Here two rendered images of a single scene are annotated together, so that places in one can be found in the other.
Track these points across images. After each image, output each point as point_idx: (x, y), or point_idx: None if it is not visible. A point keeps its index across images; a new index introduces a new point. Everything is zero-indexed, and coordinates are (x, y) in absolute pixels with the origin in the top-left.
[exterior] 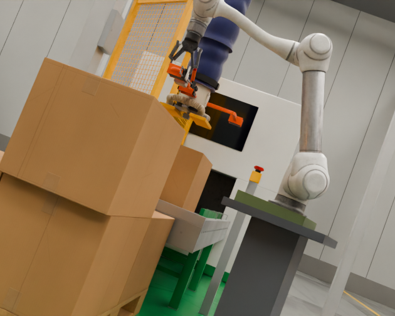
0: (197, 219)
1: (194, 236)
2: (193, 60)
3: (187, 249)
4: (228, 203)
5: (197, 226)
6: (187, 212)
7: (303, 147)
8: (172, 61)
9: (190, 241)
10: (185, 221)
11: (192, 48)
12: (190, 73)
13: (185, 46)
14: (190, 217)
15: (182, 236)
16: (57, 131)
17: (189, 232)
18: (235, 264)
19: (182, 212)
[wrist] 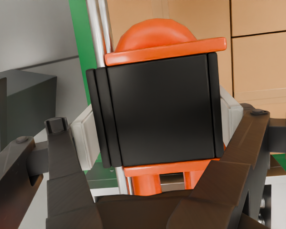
0: (90, 185)
1: (91, 172)
2: (47, 152)
3: (99, 163)
4: None
5: (89, 181)
6: (108, 186)
7: None
8: (240, 105)
9: (96, 168)
10: (108, 179)
11: (47, 214)
12: (71, 122)
13: (199, 196)
14: (102, 183)
15: (109, 168)
16: None
17: (99, 173)
18: (7, 94)
19: (116, 184)
